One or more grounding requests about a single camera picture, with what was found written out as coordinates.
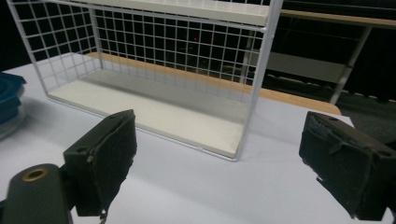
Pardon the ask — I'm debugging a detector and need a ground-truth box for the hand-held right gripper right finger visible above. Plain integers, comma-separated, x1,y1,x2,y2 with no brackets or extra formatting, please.
298,110,396,222

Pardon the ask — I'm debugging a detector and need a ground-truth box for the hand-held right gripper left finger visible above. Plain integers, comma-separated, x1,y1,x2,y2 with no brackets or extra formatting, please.
63,108,138,217

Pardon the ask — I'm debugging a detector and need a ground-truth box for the white wire shelf rack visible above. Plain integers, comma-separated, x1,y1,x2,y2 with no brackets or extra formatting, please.
6,0,284,162

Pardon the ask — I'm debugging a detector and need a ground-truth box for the blue plastic bin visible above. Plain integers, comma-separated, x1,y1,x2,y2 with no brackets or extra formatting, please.
0,71,28,141

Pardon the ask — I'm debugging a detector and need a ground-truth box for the wooden-top table with white legs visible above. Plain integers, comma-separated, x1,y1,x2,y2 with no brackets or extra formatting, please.
279,8,396,105

